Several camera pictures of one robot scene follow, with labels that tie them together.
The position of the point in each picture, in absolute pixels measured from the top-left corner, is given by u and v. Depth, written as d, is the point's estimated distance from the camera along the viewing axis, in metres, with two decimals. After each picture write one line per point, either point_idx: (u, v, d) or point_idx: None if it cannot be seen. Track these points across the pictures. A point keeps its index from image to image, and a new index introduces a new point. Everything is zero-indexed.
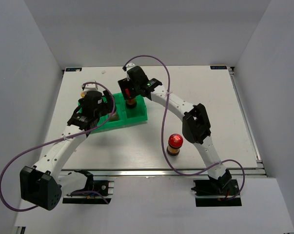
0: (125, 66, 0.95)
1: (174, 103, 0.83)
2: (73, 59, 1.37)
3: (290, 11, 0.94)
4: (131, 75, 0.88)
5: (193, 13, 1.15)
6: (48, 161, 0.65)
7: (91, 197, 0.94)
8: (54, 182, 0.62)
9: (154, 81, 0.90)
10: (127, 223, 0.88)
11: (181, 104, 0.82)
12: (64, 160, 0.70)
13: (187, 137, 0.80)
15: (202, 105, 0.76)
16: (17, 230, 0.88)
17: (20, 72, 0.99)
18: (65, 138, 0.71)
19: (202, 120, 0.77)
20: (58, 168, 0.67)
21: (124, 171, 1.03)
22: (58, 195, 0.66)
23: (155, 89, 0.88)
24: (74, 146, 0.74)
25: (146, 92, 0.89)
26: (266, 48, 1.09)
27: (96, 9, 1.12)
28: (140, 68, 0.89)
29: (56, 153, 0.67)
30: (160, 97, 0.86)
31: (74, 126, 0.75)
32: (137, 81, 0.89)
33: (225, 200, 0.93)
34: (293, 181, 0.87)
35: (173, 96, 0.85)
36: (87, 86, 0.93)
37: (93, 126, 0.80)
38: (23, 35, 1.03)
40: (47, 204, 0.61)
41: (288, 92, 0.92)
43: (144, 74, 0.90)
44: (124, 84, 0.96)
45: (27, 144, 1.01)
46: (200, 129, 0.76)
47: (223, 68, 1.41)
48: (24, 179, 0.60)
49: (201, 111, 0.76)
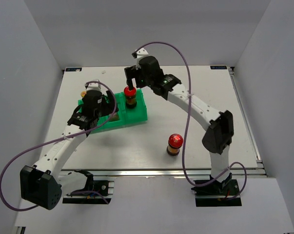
0: (135, 52, 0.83)
1: (197, 107, 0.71)
2: (74, 59, 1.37)
3: (290, 11, 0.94)
4: (145, 67, 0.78)
5: (193, 12, 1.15)
6: (48, 160, 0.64)
7: (91, 197, 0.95)
8: (54, 182, 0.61)
9: (171, 78, 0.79)
10: (127, 223, 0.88)
11: (206, 109, 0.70)
12: (64, 160, 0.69)
13: (208, 146, 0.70)
15: (230, 113, 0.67)
16: (17, 230, 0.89)
17: (20, 71, 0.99)
18: (66, 137, 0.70)
19: (227, 129, 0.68)
20: (58, 167, 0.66)
21: (125, 171, 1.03)
22: (59, 195, 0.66)
23: (173, 89, 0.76)
24: (74, 146, 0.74)
25: (162, 90, 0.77)
26: (266, 48, 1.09)
27: (96, 9, 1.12)
28: (156, 61, 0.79)
29: (56, 152, 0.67)
30: (179, 98, 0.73)
31: (74, 126, 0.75)
32: (152, 75, 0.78)
33: (225, 200, 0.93)
34: (293, 181, 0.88)
35: (196, 100, 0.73)
36: (90, 84, 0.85)
37: (92, 126, 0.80)
38: (22, 35, 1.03)
40: (47, 204, 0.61)
41: (289, 92, 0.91)
43: (158, 68, 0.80)
44: (132, 72, 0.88)
45: (26, 144, 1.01)
46: (224, 139, 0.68)
47: (223, 68, 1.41)
48: (24, 179, 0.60)
49: (228, 119, 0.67)
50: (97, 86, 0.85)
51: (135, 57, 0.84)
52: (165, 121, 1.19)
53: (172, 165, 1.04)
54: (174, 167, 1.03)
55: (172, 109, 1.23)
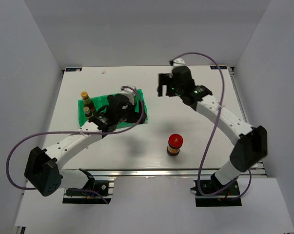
0: (173, 60, 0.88)
1: (226, 120, 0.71)
2: (74, 59, 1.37)
3: (290, 11, 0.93)
4: (177, 76, 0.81)
5: (193, 12, 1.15)
6: (58, 148, 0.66)
7: (91, 197, 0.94)
8: (56, 171, 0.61)
9: (203, 88, 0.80)
10: (127, 223, 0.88)
11: (236, 123, 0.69)
12: (74, 152, 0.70)
13: (236, 161, 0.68)
15: (264, 129, 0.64)
16: (17, 230, 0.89)
17: (20, 71, 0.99)
18: (82, 132, 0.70)
19: (259, 147, 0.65)
20: (66, 158, 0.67)
21: (125, 171, 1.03)
22: (57, 185, 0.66)
23: (203, 99, 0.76)
24: (88, 142, 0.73)
25: (191, 99, 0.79)
26: (267, 48, 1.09)
27: (96, 9, 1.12)
28: (189, 70, 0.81)
29: (68, 144, 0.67)
30: (208, 109, 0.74)
31: (93, 124, 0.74)
32: (184, 85, 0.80)
33: (225, 200, 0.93)
34: (293, 181, 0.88)
35: (226, 111, 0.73)
36: (126, 89, 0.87)
37: (110, 130, 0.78)
38: (22, 35, 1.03)
40: (43, 189, 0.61)
41: (289, 92, 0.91)
43: (190, 78, 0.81)
44: (166, 80, 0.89)
45: (27, 144, 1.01)
46: (254, 157, 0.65)
47: (223, 68, 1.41)
48: (32, 158, 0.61)
49: (261, 135, 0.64)
50: (130, 92, 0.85)
51: (171, 64, 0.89)
52: (165, 121, 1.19)
53: (172, 165, 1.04)
54: (175, 167, 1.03)
55: (172, 109, 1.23)
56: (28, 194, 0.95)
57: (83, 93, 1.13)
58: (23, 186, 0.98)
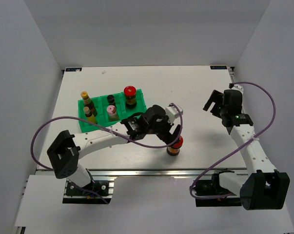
0: (233, 84, 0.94)
1: (252, 151, 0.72)
2: (74, 59, 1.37)
3: (290, 11, 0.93)
4: (226, 96, 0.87)
5: (193, 12, 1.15)
6: (85, 139, 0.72)
7: (91, 197, 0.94)
8: (75, 160, 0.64)
9: (245, 117, 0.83)
10: (128, 223, 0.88)
11: (260, 159, 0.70)
12: (98, 146, 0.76)
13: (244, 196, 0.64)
15: (287, 178, 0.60)
16: (17, 230, 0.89)
17: (20, 71, 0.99)
18: (111, 131, 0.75)
19: (275, 193, 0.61)
20: (88, 149, 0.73)
21: (138, 171, 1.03)
22: (70, 172, 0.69)
23: (240, 126, 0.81)
24: (112, 142, 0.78)
25: (229, 122, 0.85)
26: (267, 48, 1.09)
27: (96, 9, 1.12)
28: (240, 96, 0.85)
29: (95, 137, 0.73)
30: (241, 135, 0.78)
31: (124, 127, 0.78)
32: (228, 107, 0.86)
33: (225, 201, 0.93)
34: (293, 181, 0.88)
35: (256, 146, 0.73)
36: (173, 107, 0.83)
37: (137, 138, 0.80)
38: (23, 35, 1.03)
40: (57, 172, 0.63)
41: (289, 92, 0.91)
43: (240, 104, 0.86)
44: (217, 98, 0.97)
45: (27, 144, 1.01)
46: (265, 202, 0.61)
47: (223, 68, 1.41)
48: (60, 138, 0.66)
49: (281, 182, 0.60)
50: (174, 113, 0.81)
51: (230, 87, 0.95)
52: None
53: (172, 165, 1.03)
54: (175, 167, 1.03)
55: None
56: (28, 194, 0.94)
57: (84, 93, 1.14)
58: (23, 186, 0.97)
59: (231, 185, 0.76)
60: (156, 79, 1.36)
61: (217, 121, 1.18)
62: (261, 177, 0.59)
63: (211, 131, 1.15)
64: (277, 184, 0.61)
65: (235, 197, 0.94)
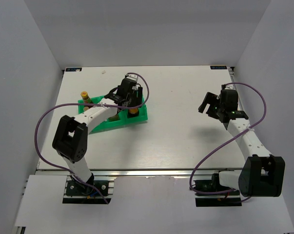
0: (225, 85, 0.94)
1: (248, 139, 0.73)
2: (74, 59, 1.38)
3: (289, 11, 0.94)
4: (223, 94, 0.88)
5: (193, 13, 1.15)
6: (85, 116, 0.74)
7: (91, 197, 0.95)
8: (85, 135, 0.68)
9: (241, 112, 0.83)
10: (127, 223, 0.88)
11: (256, 146, 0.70)
12: (95, 123, 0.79)
13: (243, 184, 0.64)
15: (283, 162, 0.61)
16: (17, 230, 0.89)
17: (20, 72, 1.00)
18: (102, 105, 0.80)
19: (272, 180, 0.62)
20: (90, 126, 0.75)
21: (118, 171, 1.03)
22: (83, 153, 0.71)
23: (236, 120, 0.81)
24: (107, 115, 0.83)
25: (226, 118, 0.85)
26: (267, 47, 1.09)
27: (96, 9, 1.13)
28: (236, 93, 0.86)
29: (92, 113, 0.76)
30: (237, 127, 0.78)
31: (110, 100, 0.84)
32: (225, 104, 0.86)
33: (225, 201, 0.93)
34: (293, 180, 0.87)
35: (252, 135, 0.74)
36: (130, 75, 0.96)
37: (124, 106, 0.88)
38: (23, 36, 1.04)
40: (74, 153, 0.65)
41: (289, 91, 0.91)
43: (236, 102, 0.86)
44: (211, 99, 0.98)
45: (26, 143, 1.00)
46: (264, 187, 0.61)
47: (223, 68, 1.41)
48: (63, 125, 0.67)
49: (277, 165, 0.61)
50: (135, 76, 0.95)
51: (223, 88, 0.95)
52: (164, 121, 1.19)
53: (173, 165, 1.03)
54: (175, 167, 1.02)
55: (172, 109, 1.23)
56: (28, 194, 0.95)
57: (84, 93, 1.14)
58: (23, 186, 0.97)
59: (232, 183, 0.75)
60: (155, 79, 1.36)
61: (217, 121, 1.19)
62: (257, 160, 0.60)
63: (211, 130, 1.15)
64: (273, 168, 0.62)
65: (234, 197, 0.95)
